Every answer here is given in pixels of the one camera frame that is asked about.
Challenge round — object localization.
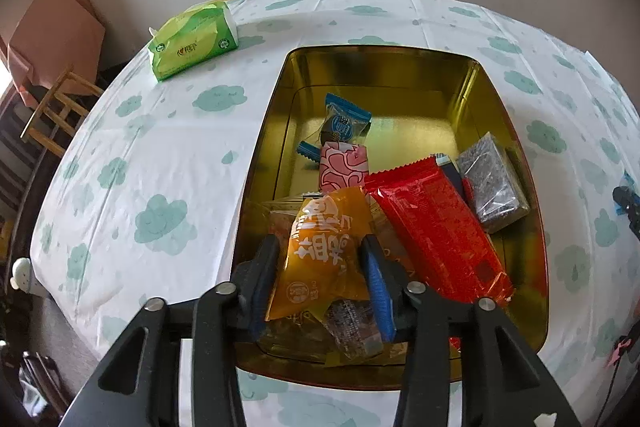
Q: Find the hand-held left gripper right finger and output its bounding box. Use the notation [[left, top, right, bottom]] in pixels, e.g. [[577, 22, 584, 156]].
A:
[[360, 234, 584, 427]]

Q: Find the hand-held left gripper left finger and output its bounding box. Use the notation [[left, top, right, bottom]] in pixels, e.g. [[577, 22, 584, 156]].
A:
[[72, 234, 281, 427]]

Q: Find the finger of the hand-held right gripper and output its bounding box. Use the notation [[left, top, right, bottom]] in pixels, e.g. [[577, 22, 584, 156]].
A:
[[612, 185, 640, 221]]

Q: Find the blue dark candy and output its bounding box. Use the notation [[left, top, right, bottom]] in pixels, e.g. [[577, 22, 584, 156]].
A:
[[320, 297, 386, 362]]

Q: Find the orange snack packet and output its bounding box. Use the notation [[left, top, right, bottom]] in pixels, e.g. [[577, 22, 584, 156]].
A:
[[264, 186, 374, 323]]

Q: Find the red snack packet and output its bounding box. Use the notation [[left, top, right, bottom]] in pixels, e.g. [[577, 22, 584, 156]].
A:
[[363, 155, 516, 309]]

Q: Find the pink patterned snack packet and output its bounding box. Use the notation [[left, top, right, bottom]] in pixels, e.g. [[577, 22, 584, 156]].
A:
[[318, 141, 370, 196]]

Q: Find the navy and white snack packet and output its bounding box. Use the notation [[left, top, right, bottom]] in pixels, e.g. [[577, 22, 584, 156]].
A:
[[434, 151, 469, 208]]

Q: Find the grey sesame bar packet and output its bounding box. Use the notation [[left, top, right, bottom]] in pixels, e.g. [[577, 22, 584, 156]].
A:
[[455, 131, 532, 236]]

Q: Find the blue round candy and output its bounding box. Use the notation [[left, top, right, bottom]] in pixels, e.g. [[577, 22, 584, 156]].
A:
[[295, 92, 374, 163]]

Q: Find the brown tin box gold interior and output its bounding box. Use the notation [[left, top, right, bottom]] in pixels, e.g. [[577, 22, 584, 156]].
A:
[[230, 46, 551, 392]]

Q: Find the pink clip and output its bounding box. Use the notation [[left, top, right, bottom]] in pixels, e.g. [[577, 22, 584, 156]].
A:
[[611, 336, 634, 366]]

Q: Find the white round object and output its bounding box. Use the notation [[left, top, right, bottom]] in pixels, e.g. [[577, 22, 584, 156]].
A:
[[10, 257, 34, 294]]

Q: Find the dark furniture piece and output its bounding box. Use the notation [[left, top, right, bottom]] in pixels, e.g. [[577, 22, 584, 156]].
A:
[[0, 336, 72, 427]]

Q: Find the green tissue pack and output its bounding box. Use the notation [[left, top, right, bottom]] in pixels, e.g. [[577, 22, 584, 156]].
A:
[[148, 0, 240, 83]]

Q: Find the light wooden chair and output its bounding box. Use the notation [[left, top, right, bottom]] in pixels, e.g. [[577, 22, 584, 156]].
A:
[[19, 66, 106, 158]]

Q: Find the cardboard box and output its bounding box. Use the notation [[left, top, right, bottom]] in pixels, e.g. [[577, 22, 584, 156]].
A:
[[7, 0, 106, 90]]

